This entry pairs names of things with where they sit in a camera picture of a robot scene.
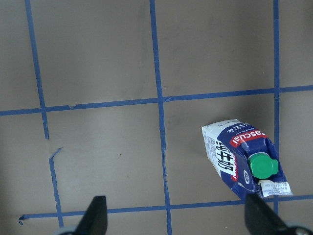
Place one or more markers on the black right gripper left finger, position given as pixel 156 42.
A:
pixel 95 219

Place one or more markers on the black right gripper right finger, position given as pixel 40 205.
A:
pixel 260 219

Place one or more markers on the blue white milk carton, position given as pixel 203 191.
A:
pixel 245 159

